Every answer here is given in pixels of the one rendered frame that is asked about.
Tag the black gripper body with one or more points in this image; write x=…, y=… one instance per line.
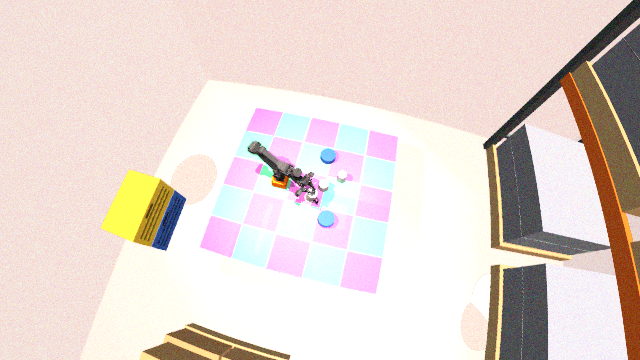
x=299, y=191

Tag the blue short cylinder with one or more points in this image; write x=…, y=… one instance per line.
x=328, y=155
x=326, y=218

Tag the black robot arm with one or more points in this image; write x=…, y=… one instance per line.
x=280, y=168

